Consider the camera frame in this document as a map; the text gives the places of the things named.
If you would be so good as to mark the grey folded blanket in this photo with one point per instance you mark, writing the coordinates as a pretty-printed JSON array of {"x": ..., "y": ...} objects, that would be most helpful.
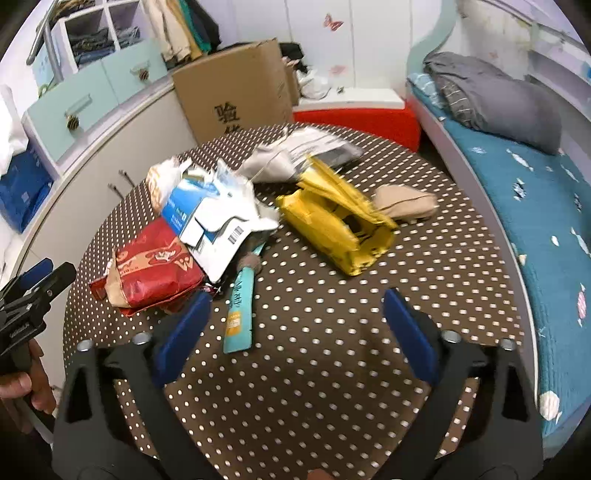
[{"x": 482, "y": 97}]

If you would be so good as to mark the white blue torn carton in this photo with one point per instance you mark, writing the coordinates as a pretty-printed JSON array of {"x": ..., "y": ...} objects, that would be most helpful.
[{"x": 212, "y": 212}]

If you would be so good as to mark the large brown cardboard box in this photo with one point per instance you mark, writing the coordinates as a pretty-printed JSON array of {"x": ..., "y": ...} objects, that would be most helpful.
[{"x": 236, "y": 89}]

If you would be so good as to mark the beige crumpled paper bag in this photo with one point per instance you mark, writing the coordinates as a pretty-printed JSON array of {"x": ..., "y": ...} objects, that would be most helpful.
[{"x": 404, "y": 203}]

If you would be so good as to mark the white plastic bag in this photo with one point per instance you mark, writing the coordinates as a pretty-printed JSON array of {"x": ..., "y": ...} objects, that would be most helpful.
[{"x": 313, "y": 86}]

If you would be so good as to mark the red storage bench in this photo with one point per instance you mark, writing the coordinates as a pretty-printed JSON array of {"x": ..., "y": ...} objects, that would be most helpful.
[{"x": 398, "y": 125}]

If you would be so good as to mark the brown polka dot tablecloth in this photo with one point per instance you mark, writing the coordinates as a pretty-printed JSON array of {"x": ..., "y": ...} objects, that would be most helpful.
[{"x": 325, "y": 384}]

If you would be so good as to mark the red snack bag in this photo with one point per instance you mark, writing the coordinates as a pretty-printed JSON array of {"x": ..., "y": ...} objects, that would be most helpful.
[{"x": 154, "y": 270}]

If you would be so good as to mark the hanging clothes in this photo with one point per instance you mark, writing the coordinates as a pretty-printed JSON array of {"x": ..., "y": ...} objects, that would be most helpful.
[{"x": 183, "y": 29}]

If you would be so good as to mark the yellow crumpled paper bag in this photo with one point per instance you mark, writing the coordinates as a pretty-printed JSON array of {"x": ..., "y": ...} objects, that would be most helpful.
[{"x": 337, "y": 219}]

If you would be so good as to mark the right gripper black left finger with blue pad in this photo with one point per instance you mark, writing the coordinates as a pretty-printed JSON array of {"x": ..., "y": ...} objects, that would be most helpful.
[{"x": 91, "y": 437}]

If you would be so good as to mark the grey white plastic mailer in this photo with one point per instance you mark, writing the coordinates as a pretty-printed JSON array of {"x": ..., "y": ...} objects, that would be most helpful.
[{"x": 286, "y": 159}]

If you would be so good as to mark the teal drawer cabinet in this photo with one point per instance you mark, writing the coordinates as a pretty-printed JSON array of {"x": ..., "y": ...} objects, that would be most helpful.
[{"x": 88, "y": 58}]

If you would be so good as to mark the blue shopping bag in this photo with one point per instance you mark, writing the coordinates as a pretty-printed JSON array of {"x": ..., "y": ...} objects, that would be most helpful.
[{"x": 23, "y": 189}]

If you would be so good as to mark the white bed frame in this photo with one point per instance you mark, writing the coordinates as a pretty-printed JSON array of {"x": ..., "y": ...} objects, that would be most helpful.
[{"x": 467, "y": 180}]

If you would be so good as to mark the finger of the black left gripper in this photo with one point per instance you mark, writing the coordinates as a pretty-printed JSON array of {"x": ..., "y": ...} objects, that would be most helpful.
[{"x": 27, "y": 298}]

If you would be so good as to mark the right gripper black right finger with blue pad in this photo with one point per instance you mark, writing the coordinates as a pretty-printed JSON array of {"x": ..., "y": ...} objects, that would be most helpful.
[{"x": 502, "y": 438}]

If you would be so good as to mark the orange white snack wrapper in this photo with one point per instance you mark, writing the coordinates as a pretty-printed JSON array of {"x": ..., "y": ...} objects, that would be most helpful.
[{"x": 162, "y": 178}]

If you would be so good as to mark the person's left hand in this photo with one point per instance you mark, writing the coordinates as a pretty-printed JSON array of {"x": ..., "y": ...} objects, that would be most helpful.
[{"x": 21, "y": 384}]

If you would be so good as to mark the teal quilted bed cover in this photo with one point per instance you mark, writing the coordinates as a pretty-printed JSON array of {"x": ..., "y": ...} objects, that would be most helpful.
[{"x": 543, "y": 202}]

